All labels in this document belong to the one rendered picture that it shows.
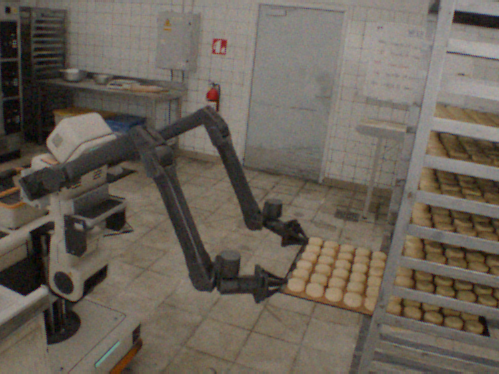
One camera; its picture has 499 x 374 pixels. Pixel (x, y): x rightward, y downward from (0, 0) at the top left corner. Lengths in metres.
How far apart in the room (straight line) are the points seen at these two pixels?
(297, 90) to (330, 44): 0.66
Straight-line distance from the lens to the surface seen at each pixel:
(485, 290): 1.33
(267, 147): 5.39
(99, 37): 6.37
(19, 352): 1.36
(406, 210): 1.07
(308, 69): 5.15
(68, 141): 1.58
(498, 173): 1.10
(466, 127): 1.07
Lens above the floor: 1.64
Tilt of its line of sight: 19 degrees down
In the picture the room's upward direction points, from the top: 6 degrees clockwise
